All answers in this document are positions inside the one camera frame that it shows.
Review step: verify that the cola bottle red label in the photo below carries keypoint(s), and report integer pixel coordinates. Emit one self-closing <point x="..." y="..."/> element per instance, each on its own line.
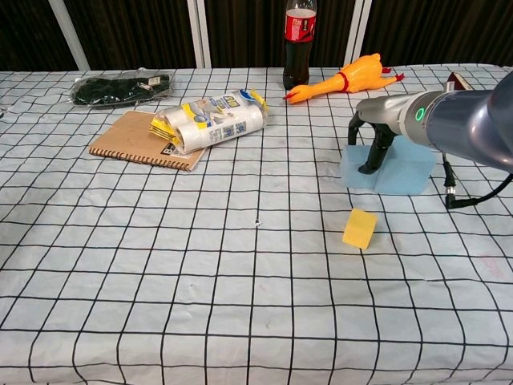
<point x="298" y="52"/>

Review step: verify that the large blue foam block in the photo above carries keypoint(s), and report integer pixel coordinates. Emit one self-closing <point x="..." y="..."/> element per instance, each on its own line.
<point x="405" y="172"/>

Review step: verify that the checkered light blue tablecloth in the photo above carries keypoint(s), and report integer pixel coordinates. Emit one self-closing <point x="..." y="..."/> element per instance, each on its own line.
<point x="200" y="280"/>

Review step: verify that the slanted white frame post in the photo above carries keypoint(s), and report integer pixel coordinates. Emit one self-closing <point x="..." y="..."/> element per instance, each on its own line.
<point x="70" y="36"/>

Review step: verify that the medium blue foam block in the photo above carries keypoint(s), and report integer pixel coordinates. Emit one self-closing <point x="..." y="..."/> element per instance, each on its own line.
<point x="354" y="170"/>

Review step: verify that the yellow rubber chicken toy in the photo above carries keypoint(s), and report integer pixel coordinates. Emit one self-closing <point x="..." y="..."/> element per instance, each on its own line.
<point x="356" y="76"/>

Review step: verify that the long dark red box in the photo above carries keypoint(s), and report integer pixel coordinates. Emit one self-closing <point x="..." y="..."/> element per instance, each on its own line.
<point x="456" y="82"/>

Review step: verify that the brown spiral notebook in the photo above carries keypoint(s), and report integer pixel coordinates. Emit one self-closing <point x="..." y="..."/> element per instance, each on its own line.
<point x="128" y="140"/>

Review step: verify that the pack of white rolls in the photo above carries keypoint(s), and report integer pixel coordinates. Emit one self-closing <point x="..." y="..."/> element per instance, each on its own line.
<point x="212" y="124"/>

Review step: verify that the double white frame post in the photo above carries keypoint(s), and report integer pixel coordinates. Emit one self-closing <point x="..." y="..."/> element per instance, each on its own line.
<point x="199" y="36"/>

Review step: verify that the small yellow foam block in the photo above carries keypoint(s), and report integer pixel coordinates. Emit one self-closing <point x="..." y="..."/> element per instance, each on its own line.
<point x="358" y="230"/>

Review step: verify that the black gloves in plastic bag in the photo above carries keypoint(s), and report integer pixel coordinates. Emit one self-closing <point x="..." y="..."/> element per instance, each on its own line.
<point x="116" y="90"/>

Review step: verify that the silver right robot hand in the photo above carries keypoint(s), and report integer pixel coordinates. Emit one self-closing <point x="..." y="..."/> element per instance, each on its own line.
<point x="380" y="112"/>

